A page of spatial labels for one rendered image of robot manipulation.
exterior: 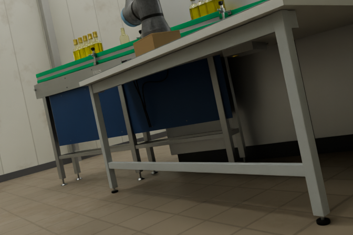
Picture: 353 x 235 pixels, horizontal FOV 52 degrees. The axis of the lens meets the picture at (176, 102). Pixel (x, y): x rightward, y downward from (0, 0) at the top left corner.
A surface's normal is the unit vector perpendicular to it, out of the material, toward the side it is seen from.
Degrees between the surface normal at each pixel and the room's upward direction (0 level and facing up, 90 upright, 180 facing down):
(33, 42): 90
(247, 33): 90
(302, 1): 90
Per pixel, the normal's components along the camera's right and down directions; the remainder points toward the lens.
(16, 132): 0.60, -0.12
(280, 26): -0.77, 0.16
